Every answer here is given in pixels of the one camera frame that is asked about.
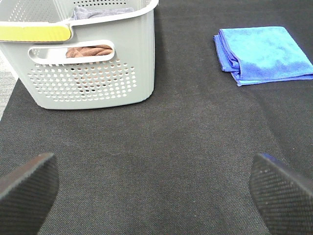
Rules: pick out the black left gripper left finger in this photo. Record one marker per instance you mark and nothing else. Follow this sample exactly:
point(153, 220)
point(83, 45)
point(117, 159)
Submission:
point(27, 195)

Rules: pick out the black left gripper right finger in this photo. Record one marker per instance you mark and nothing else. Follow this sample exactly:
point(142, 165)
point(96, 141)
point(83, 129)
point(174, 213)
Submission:
point(283, 197)

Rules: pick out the blue microfibre towel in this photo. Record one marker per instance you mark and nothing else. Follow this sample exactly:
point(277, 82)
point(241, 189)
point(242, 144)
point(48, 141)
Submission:
point(257, 55)

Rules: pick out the black table cloth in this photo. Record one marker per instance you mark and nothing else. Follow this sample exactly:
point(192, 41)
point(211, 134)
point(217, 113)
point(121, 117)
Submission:
point(177, 163)

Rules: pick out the brown towel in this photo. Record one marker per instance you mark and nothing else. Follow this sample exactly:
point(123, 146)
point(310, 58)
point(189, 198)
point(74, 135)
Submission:
point(98, 50)

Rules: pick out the grey perforated plastic basket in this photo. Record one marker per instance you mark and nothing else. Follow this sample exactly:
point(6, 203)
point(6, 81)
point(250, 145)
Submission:
point(123, 77)

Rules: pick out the yellow tape strip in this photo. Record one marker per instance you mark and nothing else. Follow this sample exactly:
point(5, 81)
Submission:
point(54, 33)

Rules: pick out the grey towel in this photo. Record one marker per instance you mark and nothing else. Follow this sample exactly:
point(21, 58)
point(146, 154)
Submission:
point(81, 13)

